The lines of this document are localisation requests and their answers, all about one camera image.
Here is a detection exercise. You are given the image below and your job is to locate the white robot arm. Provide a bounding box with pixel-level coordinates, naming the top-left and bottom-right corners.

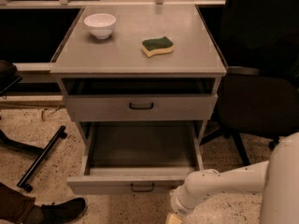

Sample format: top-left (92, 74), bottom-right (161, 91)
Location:
top-left (165, 133), bottom-right (299, 224)

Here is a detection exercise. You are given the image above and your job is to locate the bottom grey open drawer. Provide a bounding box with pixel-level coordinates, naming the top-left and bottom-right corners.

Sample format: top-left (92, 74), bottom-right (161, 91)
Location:
top-left (67, 121), bottom-right (206, 195)

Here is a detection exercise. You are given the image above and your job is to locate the middle grey drawer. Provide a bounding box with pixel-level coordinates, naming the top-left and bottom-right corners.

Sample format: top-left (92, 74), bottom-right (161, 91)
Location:
top-left (64, 94), bottom-right (218, 121)

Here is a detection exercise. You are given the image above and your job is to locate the grey drawer cabinet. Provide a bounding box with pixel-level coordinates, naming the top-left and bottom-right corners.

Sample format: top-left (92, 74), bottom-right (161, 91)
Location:
top-left (49, 4), bottom-right (227, 147)

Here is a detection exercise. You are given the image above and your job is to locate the dark shoe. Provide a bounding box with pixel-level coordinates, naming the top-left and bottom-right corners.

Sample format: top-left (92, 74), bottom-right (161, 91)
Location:
top-left (41, 198), bottom-right (86, 224)

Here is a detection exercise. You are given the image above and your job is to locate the black office chair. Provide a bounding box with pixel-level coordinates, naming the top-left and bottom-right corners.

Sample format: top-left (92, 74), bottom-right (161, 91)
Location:
top-left (198, 0), bottom-right (299, 165)

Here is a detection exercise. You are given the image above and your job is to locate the yellow green sponge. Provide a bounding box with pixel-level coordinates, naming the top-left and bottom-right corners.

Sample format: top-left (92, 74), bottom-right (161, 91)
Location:
top-left (141, 36), bottom-right (174, 57)

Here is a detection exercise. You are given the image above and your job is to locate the black desk leg base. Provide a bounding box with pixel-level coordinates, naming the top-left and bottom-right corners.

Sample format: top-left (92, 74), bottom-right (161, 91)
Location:
top-left (0, 126), bottom-right (67, 192)

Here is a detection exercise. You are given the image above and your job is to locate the white ceramic bowl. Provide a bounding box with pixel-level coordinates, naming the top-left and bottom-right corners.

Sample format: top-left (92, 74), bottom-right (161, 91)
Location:
top-left (84, 13), bottom-right (116, 39)

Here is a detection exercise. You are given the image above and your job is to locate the black chair at left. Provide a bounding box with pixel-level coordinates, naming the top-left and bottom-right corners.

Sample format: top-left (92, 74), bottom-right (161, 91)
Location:
top-left (0, 60), bottom-right (22, 97)

